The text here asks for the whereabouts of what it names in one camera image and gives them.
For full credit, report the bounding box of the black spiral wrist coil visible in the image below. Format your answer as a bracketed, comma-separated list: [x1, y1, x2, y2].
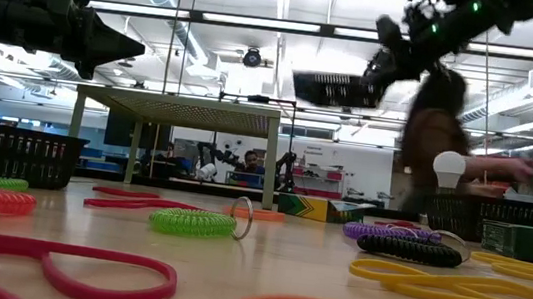
[354, 219, 475, 272]

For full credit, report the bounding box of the white bulb on metal stand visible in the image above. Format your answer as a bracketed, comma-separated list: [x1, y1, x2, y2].
[429, 148, 469, 198]

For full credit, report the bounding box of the pale green metal shelf riser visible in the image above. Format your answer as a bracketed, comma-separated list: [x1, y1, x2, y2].
[58, 82, 285, 212]

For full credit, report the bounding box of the person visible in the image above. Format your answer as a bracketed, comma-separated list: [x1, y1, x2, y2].
[237, 148, 269, 177]
[389, 62, 533, 232]

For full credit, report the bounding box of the white rack with red bins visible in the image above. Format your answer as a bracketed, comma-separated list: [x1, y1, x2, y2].
[290, 164, 347, 201]

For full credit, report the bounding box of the purple spiral wrist coil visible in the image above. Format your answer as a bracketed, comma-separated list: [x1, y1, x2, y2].
[341, 219, 444, 251]

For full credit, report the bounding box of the dark monitor screen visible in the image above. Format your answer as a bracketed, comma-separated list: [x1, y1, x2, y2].
[103, 110, 174, 154]

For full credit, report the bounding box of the person's hand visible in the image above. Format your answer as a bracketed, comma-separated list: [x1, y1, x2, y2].
[503, 155, 533, 187]

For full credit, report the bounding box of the pink rubber band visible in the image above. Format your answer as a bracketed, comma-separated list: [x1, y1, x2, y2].
[0, 233, 182, 299]

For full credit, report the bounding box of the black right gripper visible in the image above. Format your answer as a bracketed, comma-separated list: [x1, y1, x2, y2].
[359, 11, 445, 107]

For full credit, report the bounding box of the black overhead frame bar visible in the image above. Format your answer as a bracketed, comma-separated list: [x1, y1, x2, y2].
[20, 0, 533, 63]

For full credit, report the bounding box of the black overhead camera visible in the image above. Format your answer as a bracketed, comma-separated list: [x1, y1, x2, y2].
[241, 45, 265, 70]

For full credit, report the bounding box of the Crayola crayon box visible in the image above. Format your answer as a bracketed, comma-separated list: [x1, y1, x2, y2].
[478, 219, 533, 266]
[276, 192, 377, 229]

